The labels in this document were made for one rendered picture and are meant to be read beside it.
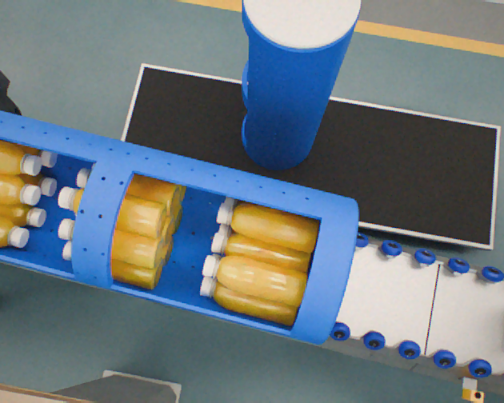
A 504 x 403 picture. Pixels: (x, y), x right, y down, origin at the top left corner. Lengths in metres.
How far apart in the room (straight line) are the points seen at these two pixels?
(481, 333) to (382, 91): 1.41
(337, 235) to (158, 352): 1.34
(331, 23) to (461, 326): 0.74
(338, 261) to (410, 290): 0.38
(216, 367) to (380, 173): 0.99
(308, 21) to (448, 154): 1.11
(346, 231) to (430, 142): 1.36
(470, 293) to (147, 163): 0.76
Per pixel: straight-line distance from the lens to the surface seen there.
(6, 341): 2.27
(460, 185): 2.20
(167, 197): 0.99
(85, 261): 0.95
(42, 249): 1.18
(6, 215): 1.19
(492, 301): 1.29
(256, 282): 0.96
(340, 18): 1.29
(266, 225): 0.97
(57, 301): 2.21
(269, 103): 1.52
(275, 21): 1.27
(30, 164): 1.10
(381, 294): 1.20
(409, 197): 2.11
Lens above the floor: 2.08
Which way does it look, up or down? 75 degrees down
